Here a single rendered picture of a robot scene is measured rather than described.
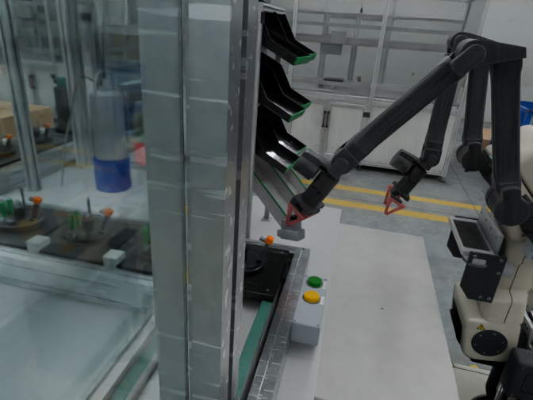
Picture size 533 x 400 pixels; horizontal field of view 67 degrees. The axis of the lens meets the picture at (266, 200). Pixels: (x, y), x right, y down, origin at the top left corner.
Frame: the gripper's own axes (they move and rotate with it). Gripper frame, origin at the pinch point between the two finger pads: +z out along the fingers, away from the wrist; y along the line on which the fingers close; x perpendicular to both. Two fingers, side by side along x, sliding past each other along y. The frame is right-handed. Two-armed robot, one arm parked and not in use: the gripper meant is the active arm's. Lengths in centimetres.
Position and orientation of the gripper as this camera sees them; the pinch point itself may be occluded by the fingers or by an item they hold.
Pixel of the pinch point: (292, 221)
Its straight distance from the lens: 120.4
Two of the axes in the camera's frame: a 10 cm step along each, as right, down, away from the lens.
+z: -5.1, 6.9, 5.1
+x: 6.4, 7.0, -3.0
